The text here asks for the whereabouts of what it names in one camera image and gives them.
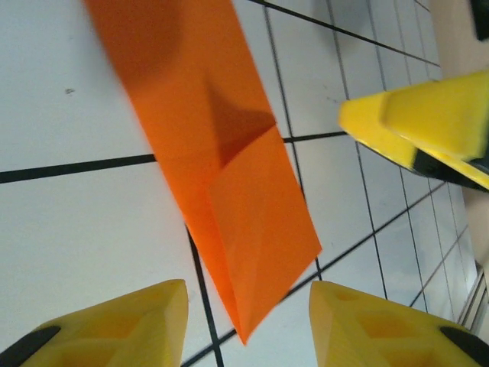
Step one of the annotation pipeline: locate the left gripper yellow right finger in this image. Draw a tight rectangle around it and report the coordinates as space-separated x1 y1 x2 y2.
309 281 489 367

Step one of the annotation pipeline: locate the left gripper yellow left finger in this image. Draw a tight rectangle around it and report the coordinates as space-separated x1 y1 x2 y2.
0 278 190 367

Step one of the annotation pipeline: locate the orange paper sheet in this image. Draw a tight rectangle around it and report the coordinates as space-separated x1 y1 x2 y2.
82 0 324 347

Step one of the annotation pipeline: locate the aluminium side rail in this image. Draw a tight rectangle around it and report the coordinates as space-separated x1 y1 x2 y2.
456 259 489 333

